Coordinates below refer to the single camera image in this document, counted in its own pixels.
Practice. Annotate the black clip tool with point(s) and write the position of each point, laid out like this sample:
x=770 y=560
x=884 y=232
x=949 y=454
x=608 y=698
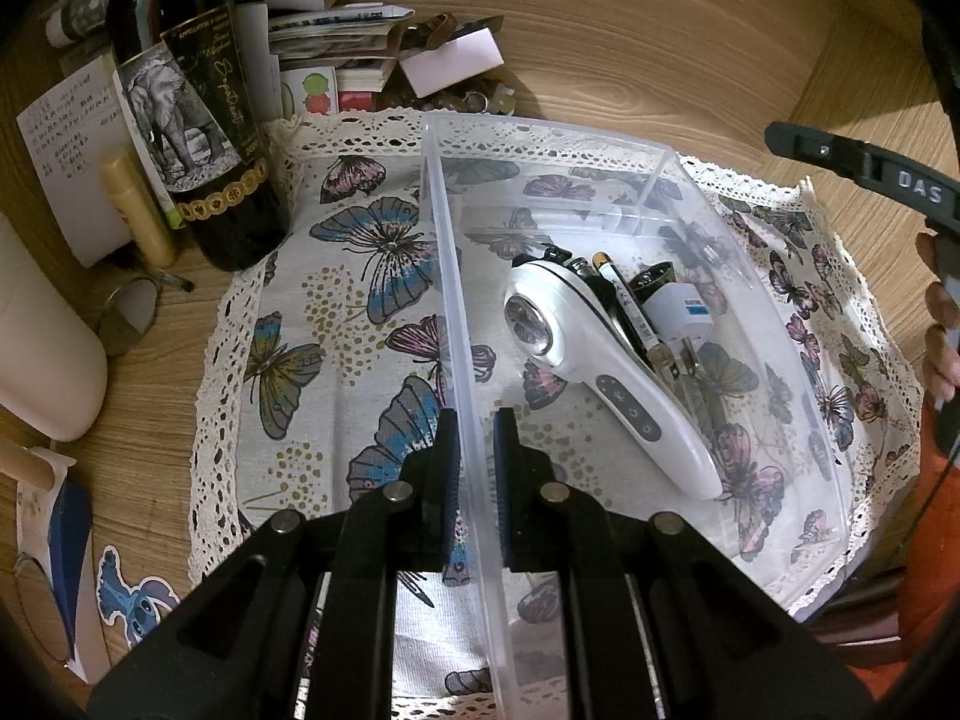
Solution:
x=532 y=252

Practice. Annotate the white power adapter plug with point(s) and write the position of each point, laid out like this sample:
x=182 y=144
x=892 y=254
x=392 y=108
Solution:
x=682 y=321

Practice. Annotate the silver metal pen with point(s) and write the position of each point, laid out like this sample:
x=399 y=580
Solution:
x=605 y=294

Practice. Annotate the butterfly print lace cloth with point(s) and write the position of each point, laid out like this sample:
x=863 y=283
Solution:
x=328 y=368

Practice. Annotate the blue stitch sticker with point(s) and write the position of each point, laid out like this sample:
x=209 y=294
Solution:
x=137 y=607

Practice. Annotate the dark patterned cone cap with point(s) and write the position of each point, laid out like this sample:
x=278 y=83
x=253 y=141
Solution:
x=648 y=282

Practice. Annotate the white handheld massager device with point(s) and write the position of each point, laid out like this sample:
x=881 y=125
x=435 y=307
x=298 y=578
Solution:
x=559 y=324

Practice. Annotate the yellow lip balm tube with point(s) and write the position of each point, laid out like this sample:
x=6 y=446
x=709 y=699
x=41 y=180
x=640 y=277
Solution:
x=127 y=191

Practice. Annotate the stack of papers and books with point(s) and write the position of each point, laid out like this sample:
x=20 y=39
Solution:
x=303 y=55

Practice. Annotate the white handwritten note card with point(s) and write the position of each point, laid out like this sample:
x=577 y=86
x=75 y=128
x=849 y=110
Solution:
x=68 y=132

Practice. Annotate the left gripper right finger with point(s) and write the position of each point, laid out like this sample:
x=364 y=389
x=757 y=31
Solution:
x=529 y=533

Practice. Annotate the small white card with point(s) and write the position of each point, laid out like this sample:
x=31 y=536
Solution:
x=459 y=59

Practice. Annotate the dark wine bottle elephant label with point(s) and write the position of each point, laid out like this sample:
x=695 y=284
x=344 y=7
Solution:
x=181 y=75

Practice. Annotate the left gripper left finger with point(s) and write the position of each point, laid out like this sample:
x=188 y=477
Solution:
x=425 y=523

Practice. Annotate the person right hand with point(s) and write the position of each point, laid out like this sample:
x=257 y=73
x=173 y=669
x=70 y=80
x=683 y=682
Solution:
x=940 y=371

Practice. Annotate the black gold lighter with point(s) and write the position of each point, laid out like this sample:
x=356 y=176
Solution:
x=658 y=356

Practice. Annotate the round metal mirror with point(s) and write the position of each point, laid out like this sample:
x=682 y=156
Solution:
x=129 y=313

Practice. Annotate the clear plastic storage bin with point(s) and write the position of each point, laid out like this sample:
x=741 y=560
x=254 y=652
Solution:
x=652 y=500

